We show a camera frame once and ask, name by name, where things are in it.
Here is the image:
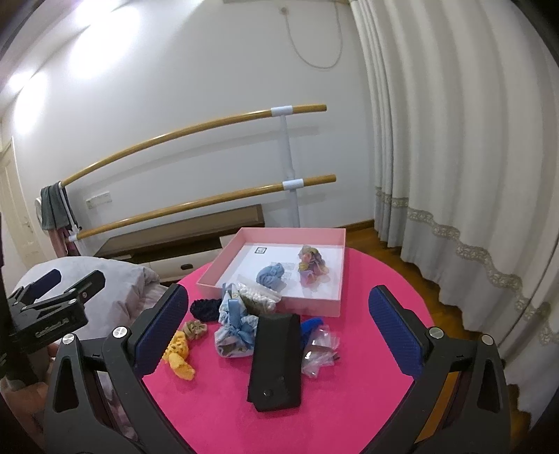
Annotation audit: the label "yellow knit scrunchie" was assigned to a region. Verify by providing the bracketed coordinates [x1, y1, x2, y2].
[162, 331, 195, 381]

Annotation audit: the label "beige satin scrunchie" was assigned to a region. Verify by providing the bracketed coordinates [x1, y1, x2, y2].
[182, 319, 208, 342]

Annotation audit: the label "blue cartoon drawstring bag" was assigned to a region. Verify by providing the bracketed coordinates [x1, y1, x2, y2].
[214, 284, 259, 358]

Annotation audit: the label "cotton swab bag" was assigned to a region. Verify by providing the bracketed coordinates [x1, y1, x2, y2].
[236, 274, 281, 315]

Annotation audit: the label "black fabric pouch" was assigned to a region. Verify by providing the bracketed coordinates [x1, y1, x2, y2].
[247, 313, 302, 412]

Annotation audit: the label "light blue scrunchie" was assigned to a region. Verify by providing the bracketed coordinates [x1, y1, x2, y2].
[256, 263, 284, 291]

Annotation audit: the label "royal blue knit cloth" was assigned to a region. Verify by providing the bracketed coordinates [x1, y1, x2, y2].
[299, 317, 323, 350]

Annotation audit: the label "pastel organza scrunchie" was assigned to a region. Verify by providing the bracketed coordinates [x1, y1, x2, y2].
[298, 245, 329, 287]

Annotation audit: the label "grey white pillow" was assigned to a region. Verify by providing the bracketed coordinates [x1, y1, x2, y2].
[7, 255, 165, 442]

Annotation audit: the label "cream door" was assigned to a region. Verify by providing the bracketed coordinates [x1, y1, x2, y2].
[1, 140, 43, 269]

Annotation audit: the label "grey clothes on barre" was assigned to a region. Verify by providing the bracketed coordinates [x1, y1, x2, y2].
[41, 183, 71, 231]

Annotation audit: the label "low brown white cabinet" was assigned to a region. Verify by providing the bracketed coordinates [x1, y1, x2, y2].
[95, 204, 265, 282]

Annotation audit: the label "navy blue scrunchie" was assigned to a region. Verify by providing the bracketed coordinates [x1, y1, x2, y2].
[189, 299, 222, 323]

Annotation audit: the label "pink round table cover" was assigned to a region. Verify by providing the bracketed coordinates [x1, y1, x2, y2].
[144, 249, 433, 453]

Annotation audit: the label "clear plastic zip bag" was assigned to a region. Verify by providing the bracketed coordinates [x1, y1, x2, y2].
[301, 325, 340, 378]

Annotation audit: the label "pink cardboard box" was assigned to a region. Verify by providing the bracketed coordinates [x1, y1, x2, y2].
[197, 227, 346, 318]

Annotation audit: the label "white barre stand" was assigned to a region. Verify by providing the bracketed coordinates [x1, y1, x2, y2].
[271, 105, 301, 227]

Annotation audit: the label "lower wooden ballet barre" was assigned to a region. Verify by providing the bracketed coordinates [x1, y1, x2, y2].
[67, 174, 336, 242]

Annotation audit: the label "wooden ballet barre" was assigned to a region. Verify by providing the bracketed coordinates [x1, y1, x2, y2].
[67, 174, 336, 242]
[60, 104, 328, 187]

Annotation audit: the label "upper wooden ballet barre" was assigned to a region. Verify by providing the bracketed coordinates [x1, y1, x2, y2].
[60, 104, 328, 187]

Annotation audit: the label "white lace trimmed curtain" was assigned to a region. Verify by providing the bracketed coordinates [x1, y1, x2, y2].
[350, 1, 558, 421]

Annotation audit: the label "white wall socket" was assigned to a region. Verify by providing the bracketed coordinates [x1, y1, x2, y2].
[85, 191, 112, 209]

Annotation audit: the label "white wall cable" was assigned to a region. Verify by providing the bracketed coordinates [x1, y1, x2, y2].
[281, 0, 344, 70]

